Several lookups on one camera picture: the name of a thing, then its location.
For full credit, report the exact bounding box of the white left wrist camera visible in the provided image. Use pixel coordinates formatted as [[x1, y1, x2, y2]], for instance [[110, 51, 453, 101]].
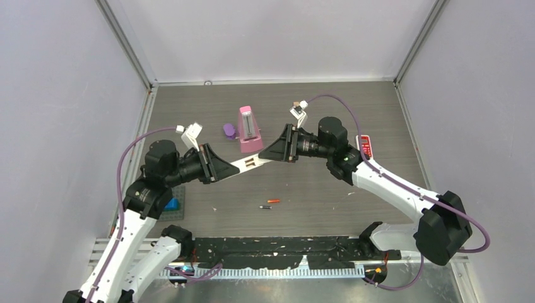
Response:
[[181, 122, 203, 152]]

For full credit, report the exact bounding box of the pink metronome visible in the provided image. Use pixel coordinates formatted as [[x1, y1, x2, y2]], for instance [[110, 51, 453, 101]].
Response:
[[237, 105, 264, 153]]

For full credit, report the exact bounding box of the grey building baseplate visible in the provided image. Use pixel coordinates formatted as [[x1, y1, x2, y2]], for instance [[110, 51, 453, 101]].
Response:
[[159, 186, 185, 221]]

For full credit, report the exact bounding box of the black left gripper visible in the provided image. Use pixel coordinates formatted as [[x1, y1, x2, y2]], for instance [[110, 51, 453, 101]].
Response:
[[166, 142, 240, 186]]

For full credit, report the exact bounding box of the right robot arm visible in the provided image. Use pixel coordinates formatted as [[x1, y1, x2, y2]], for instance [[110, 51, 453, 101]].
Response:
[[259, 117, 473, 266]]

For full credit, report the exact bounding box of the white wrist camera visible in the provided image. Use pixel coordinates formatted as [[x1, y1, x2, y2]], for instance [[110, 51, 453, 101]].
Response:
[[290, 100, 309, 128], [181, 122, 203, 152]]

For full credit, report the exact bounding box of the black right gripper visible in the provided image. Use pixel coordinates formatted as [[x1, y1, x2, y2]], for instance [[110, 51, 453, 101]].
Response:
[[259, 124, 332, 163]]

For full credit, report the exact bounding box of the blue brick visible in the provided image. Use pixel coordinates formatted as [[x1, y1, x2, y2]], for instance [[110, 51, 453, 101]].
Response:
[[164, 198, 180, 211]]

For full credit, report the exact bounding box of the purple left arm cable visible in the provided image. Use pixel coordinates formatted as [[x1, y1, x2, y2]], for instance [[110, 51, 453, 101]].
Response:
[[83, 124, 225, 303]]

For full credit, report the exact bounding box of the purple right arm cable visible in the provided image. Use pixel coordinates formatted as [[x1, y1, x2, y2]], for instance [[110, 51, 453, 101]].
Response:
[[307, 93, 491, 292]]

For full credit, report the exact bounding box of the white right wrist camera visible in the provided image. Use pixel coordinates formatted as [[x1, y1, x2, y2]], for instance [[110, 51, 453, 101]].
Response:
[[290, 100, 309, 128]]

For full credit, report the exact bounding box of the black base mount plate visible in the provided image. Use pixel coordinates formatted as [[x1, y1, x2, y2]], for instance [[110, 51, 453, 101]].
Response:
[[177, 235, 401, 270]]

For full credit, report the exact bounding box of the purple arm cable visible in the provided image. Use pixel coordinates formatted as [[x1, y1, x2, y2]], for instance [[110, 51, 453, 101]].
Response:
[[307, 93, 491, 292], [83, 124, 225, 303]]

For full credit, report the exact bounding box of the purple round object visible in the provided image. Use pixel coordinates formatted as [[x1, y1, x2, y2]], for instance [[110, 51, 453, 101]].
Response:
[[223, 123, 238, 140]]

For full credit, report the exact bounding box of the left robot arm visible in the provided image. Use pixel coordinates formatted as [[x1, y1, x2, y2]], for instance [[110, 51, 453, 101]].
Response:
[[63, 140, 240, 302]]

